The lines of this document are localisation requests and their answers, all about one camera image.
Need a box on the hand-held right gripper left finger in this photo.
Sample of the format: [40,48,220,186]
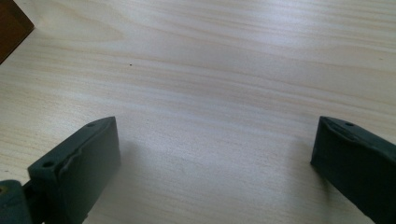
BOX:
[27,116,122,224]

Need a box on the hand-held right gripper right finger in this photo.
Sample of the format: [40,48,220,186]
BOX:
[310,116,396,224]

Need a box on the brown wooden box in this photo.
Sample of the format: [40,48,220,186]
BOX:
[0,0,35,65]

